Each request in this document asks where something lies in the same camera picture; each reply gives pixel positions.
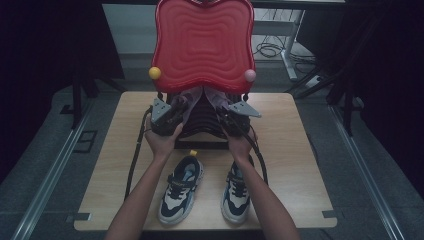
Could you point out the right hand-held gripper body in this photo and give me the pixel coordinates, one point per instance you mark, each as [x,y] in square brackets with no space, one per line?
[238,121]

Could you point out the person's right hand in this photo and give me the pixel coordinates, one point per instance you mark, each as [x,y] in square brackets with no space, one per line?
[241,146]

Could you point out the black and white sneaker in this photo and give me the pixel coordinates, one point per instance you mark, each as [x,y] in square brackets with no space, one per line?
[180,193]
[235,200]

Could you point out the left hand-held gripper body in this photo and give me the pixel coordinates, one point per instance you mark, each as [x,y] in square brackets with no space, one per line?
[165,120]

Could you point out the purple translucent sandal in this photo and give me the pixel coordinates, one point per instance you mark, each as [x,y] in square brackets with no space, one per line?
[216,96]
[191,100]

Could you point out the black metal stand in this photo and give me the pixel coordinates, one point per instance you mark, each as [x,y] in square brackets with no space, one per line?
[346,100]
[78,96]

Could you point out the grey metal floor rail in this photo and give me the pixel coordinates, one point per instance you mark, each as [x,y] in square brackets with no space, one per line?
[50,180]
[366,173]

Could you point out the white desk frame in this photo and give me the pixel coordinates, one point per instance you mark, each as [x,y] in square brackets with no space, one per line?
[288,40]

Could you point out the black tape strip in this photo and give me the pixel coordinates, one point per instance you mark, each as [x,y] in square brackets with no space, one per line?
[80,217]

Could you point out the person's left hand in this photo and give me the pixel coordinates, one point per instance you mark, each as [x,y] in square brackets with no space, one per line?
[161,143]

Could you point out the red and black shoe rack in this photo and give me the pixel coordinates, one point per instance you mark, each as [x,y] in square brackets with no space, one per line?
[203,46]

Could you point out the white power strip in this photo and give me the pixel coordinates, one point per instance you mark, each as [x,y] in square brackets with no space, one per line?
[315,81]

